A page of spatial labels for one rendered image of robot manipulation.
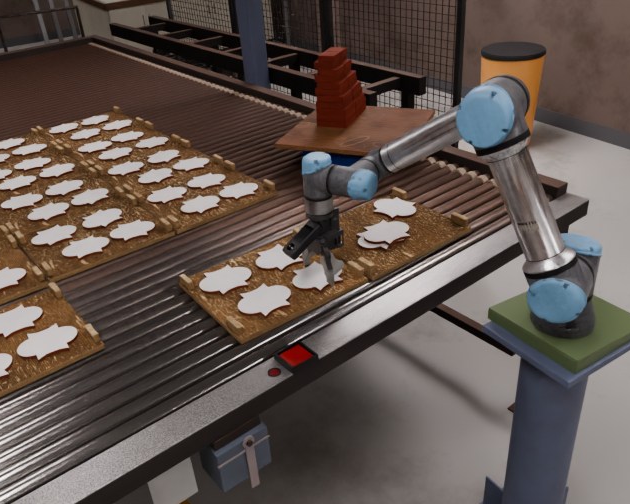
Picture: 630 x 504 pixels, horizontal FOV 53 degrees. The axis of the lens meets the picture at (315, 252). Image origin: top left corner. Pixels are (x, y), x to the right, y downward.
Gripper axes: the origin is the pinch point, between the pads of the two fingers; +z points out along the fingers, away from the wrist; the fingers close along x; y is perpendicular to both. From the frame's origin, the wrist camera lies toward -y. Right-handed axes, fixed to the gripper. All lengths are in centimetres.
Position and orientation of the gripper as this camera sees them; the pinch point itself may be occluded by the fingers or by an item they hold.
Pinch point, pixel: (317, 276)
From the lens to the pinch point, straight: 174.9
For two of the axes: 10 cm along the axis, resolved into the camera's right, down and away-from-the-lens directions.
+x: -5.9, -3.8, 7.1
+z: 0.6, 8.5, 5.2
